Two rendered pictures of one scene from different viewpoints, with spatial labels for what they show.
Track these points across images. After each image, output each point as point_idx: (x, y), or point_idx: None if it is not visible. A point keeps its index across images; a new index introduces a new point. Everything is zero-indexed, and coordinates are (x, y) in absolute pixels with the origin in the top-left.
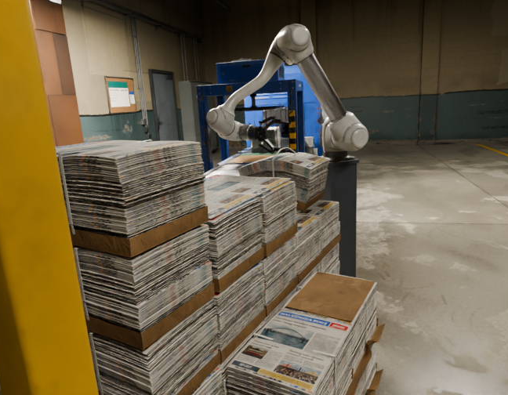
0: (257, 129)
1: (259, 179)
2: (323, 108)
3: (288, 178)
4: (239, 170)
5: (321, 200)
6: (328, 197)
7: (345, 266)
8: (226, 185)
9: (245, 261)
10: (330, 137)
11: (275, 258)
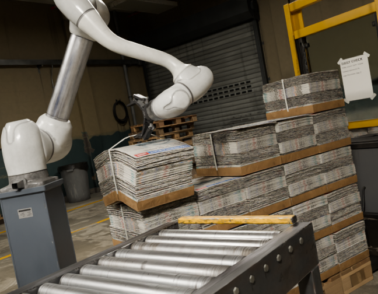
0: None
1: (212, 132)
2: (72, 102)
3: (193, 135)
4: (192, 149)
5: (62, 244)
6: (67, 231)
7: None
8: (240, 126)
9: None
10: (52, 145)
11: None
